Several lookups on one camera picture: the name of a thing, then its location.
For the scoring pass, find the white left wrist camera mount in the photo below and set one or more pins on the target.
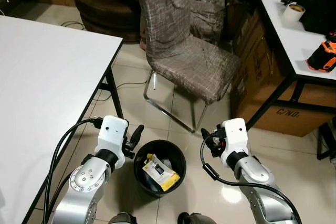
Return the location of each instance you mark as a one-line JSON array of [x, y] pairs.
[[112, 135]]

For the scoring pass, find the black round rubbish bin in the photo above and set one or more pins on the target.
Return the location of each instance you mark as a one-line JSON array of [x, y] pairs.
[[157, 148]]

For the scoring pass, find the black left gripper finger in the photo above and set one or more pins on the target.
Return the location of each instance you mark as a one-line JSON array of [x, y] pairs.
[[139, 134]]

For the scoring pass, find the yellow trash packet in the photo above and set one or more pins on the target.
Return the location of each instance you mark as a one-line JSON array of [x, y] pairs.
[[167, 178]]

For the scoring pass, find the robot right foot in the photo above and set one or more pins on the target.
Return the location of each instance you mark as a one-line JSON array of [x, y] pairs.
[[197, 218]]

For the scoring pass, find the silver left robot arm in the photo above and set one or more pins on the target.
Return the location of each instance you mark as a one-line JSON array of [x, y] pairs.
[[86, 184]]

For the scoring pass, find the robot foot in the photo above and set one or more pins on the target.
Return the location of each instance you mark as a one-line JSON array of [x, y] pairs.
[[122, 218], [197, 218]]

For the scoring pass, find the white desk with black frame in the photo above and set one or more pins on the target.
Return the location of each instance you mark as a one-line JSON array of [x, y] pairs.
[[286, 38]]

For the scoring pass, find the camouflage pattern cushion seat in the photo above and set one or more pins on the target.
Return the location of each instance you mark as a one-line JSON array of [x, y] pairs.
[[206, 11]]

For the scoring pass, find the dark brown round sofa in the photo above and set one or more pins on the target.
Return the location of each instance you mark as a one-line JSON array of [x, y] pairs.
[[105, 17]]

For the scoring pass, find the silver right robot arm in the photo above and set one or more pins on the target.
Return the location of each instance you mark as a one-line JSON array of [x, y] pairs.
[[260, 182]]

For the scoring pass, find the white paper cup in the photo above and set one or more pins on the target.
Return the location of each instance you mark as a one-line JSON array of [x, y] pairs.
[[292, 14]]

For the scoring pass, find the orange and black tool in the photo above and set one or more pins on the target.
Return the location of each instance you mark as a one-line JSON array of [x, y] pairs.
[[321, 56]]

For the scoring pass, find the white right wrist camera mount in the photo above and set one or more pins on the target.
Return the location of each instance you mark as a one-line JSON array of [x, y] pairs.
[[234, 135]]

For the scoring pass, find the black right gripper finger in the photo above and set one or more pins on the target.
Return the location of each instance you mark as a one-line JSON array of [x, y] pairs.
[[205, 132]]

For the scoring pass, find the large white table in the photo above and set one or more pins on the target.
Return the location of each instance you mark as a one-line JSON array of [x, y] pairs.
[[42, 103]]

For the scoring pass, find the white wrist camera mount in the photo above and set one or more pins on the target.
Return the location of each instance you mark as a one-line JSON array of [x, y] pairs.
[[234, 135], [112, 135]]

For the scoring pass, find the brown checked cloth-covered chair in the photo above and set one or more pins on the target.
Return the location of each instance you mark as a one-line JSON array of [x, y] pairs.
[[181, 59]]

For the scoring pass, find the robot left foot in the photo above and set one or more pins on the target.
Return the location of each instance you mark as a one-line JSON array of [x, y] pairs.
[[122, 218]]

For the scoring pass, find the black bag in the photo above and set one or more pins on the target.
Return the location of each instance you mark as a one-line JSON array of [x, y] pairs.
[[315, 1]]

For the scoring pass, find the brown cardboard box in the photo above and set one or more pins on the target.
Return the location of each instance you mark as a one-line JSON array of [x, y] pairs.
[[260, 85]]

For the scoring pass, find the black metal stand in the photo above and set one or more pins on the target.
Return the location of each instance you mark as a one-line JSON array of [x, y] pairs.
[[326, 140]]

